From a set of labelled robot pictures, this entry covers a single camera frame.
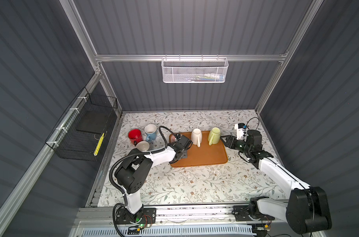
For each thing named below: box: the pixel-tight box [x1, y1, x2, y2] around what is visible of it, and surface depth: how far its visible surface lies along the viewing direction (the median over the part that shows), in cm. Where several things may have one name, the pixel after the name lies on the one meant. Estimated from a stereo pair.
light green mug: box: [208, 127, 221, 146], surface depth 98 cm
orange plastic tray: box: [170, 130, 228, 168], surface depth 98 cm
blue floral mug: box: [143, 123, 158, 142], surface depth 101 cm
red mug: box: [127, 128, 144, 147], surface depth 100 cm
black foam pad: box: [75, 109, 113, 134], surface depth 77 cm
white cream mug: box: [190, 128, 203, 148], surface depth 98 cm
